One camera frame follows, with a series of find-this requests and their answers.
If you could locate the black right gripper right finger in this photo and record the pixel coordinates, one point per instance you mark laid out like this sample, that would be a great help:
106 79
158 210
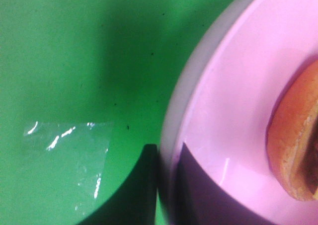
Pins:
198 200

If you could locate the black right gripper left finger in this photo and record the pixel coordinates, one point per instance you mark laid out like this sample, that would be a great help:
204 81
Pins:
134 202

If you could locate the pink round plate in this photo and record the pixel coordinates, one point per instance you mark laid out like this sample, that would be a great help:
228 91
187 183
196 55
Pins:
224 100

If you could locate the burger with lettuce and cheese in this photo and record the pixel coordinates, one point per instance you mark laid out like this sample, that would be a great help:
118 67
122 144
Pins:
292 137

